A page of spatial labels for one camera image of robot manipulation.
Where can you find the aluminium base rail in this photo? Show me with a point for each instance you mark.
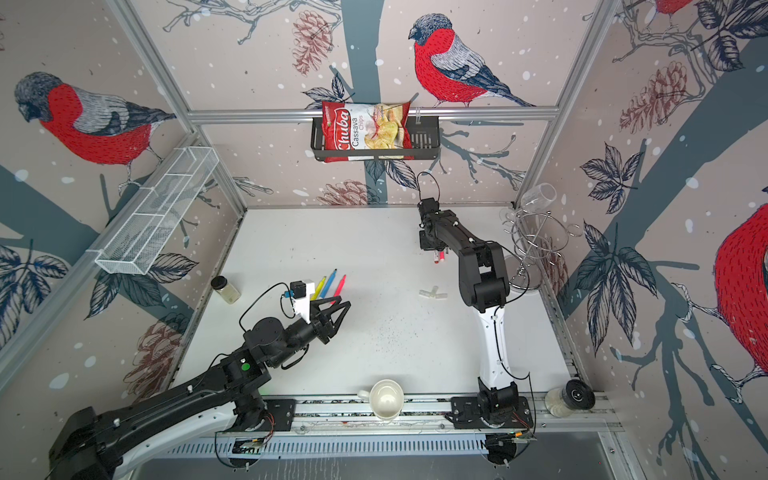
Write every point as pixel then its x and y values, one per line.
pixel 333 427

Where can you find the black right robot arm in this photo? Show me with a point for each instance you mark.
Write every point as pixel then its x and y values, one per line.
pixel 484 287

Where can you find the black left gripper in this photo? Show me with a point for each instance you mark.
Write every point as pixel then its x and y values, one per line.
pixel 322 325

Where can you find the clear wine glass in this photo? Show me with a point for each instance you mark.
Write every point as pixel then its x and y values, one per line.
pixel 536 200

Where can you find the black wire wall basket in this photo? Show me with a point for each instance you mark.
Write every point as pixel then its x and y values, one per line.
pixel 424 133

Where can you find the glass jar right of rail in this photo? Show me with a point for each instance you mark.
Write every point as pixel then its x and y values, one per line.
pixel 575 396

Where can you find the chrome glass holder stand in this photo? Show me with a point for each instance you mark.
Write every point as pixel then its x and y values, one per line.
pixel 538 238

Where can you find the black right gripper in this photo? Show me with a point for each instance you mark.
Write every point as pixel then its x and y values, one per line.
pixel 423 244

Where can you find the red cassava chips bag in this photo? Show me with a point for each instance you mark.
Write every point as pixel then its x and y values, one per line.
pixel 352 127

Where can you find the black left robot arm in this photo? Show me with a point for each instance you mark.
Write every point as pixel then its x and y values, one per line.
pixel 224 397

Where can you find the pink highlighter pen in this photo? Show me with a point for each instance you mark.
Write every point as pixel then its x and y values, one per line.
pixel 340 286

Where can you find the blue highlighter pen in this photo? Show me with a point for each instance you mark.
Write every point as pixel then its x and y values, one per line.
pixel 329 282

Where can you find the white mesh wall shelf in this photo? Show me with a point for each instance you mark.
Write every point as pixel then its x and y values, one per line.
pixel 141 238

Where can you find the white ceramic cup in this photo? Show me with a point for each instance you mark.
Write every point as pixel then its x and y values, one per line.
pixel 386 399

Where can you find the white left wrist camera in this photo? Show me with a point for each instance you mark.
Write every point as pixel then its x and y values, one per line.
pixel 301 295

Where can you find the small glass spice jar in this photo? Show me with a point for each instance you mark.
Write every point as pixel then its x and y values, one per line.
pixel 224 288

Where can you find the white pen cap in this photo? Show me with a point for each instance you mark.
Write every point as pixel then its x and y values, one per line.
pixel 433 294

